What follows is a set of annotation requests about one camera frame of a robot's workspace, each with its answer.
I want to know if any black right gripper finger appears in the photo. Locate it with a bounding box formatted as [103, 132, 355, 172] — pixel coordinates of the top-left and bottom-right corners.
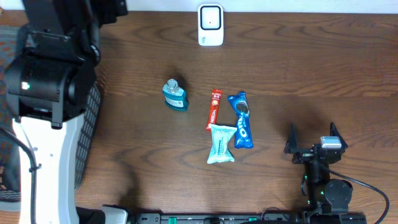
[330, 122, 348, 149]
[284, 123, 298, 154]

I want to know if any blue Oreo cookie pack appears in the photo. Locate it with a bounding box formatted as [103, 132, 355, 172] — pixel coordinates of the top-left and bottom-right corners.
[228, 91, 254, 149]

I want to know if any mint green wipes pack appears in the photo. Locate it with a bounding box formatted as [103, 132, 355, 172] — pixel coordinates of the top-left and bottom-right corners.
[207, 124, 237, 164]

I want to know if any red Nescafe coffee stick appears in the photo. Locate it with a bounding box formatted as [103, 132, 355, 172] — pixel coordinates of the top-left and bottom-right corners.
[206, 89, 223, 131]

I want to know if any teal mouthwash bottle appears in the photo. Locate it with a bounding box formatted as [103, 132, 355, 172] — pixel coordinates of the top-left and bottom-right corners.
[162, 79, 188, 111]

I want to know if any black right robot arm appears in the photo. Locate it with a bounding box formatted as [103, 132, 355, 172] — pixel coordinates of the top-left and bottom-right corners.
[284, 123, 353, 215]

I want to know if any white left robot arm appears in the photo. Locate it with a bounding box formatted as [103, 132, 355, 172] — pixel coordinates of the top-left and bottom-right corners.
[5, 0, 129, 223]

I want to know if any white barcode scanner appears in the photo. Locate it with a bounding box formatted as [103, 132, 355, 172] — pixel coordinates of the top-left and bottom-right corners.
[197, 4, 224, 47]

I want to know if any grey plastic shopping basket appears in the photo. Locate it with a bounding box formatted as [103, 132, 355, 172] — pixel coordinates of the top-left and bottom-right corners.
[1, 26, 103, 212]

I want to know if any black cable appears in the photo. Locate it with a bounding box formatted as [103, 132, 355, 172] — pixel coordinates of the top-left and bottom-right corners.
[326, 166, 391, 224]

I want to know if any black mounting rail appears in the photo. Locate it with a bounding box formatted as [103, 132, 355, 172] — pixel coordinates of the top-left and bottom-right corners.
[127, 213, 367, 224]

